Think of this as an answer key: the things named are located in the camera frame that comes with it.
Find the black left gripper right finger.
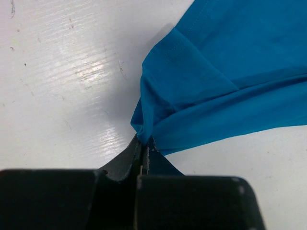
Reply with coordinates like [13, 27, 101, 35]
[141, 137, 184, 176]

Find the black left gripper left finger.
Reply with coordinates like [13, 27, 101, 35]
[100, 135, 143, 182]

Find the blue t shirt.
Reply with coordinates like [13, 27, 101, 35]
[131, 0, 307, 155]

